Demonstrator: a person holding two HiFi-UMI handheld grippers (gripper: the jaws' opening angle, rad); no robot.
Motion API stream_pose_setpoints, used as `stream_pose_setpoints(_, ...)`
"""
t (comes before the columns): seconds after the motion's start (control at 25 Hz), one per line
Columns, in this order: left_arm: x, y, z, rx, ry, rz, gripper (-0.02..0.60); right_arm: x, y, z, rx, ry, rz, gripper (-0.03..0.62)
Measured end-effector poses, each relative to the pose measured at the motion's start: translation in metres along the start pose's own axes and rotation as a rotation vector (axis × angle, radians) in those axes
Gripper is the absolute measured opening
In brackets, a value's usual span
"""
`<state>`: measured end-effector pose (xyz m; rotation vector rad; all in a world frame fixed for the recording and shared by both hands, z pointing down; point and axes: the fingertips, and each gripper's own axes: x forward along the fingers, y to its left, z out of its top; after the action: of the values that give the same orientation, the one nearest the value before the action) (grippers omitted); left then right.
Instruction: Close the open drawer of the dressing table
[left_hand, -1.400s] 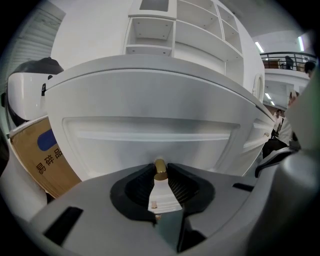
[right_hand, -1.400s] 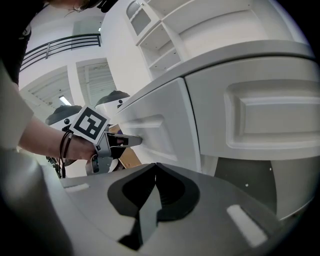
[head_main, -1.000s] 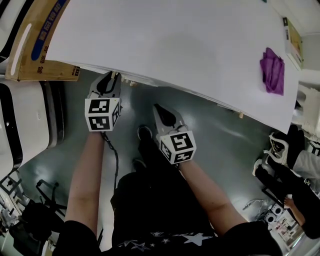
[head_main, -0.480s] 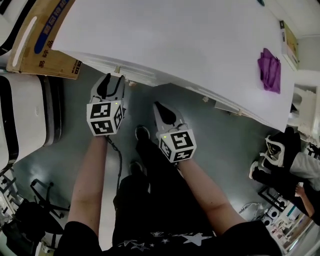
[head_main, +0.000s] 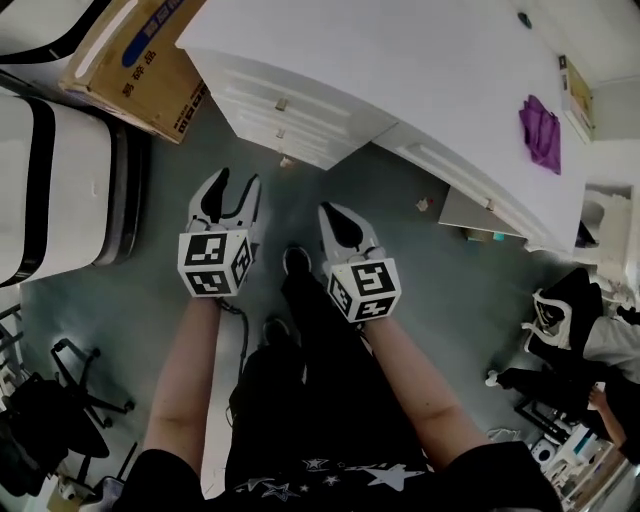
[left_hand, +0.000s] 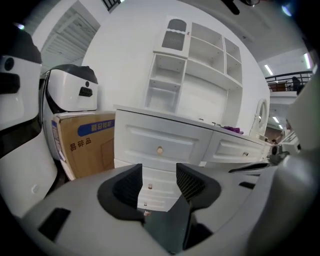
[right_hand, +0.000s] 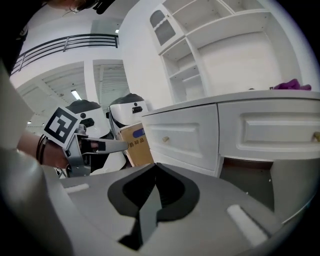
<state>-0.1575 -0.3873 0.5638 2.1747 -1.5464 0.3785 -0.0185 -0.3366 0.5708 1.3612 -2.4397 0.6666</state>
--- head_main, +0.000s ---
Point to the small beige floor object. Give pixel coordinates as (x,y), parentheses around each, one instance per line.
(422,203)

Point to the white black-trimmed robot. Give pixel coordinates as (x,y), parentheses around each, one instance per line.
(30,25)
(65,190)

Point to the wide shallow white drawer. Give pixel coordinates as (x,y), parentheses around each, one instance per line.
(450,172)

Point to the flat yellow book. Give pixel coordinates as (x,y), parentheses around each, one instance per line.
(577,95)

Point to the black metal rack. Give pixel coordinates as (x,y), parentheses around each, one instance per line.
(10,350)

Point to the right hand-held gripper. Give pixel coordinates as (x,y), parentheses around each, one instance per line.
(367,285)

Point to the person's left black shoe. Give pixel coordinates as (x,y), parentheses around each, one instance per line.
(277,331)

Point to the black seat frame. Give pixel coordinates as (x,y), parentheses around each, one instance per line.
(545,417)

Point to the teal plastic item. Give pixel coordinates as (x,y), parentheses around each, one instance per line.
(482,236)

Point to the person's left forearm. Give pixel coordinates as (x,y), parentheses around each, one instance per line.
(185,370)

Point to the black office chair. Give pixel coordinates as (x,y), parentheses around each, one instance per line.
(50,425)

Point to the purple cloth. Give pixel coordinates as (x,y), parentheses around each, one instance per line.
(542,135)

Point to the person's right black shoe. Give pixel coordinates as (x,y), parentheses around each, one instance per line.
(297,259)

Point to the black white patterned bag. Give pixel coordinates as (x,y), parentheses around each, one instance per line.
(580,305)

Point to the person's right forearm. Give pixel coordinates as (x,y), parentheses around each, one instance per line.
(415,385)

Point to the black star-print shirt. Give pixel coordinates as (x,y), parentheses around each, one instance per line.
(500,480)

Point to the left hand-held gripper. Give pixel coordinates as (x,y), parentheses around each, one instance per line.
(210,260)

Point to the white teal storage cart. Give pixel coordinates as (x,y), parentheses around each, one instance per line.
(585,450)

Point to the white crumpled paper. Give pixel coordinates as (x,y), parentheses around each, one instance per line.
(505,434)

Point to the person's black shoe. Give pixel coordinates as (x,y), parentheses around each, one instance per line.
(297,259)
(277,331)

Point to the white vanity table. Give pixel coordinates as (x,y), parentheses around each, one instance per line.
(607,220)

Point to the white smartphone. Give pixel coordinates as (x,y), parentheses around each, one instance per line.
(598,387)

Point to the small dark round object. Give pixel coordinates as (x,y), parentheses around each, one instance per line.
(524,19)

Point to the white desk with drawers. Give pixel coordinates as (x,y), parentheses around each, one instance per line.
(400,60)

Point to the brown cardboard box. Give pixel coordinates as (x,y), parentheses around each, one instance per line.
(135,65)

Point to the small white device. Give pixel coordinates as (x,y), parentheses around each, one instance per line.
(66,492)

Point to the person's black trousers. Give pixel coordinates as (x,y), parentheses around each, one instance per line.
(325,375)

